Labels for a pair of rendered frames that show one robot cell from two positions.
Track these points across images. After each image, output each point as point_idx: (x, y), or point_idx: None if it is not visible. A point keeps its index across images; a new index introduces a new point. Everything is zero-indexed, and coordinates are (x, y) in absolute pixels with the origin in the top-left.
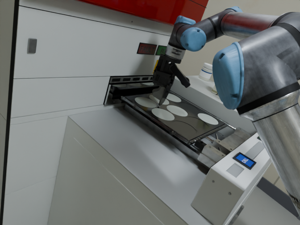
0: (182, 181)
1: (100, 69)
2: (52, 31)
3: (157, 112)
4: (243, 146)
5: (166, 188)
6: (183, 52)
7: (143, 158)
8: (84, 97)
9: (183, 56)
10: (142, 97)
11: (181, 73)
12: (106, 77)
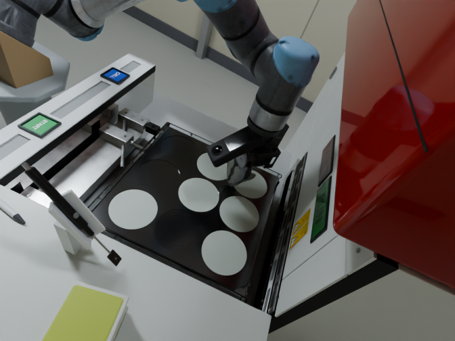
0: (161, 118)
1: (315, 131)
2: (341, 66)
3: (223, 165)
4: (104, 97)
5: (175, 109)
6: (254, 99)
7: (204, 130)
8: (298, 149)
9: (250, 110)
10: (260, 193)
11: (233, 132)
12: (307, 147)
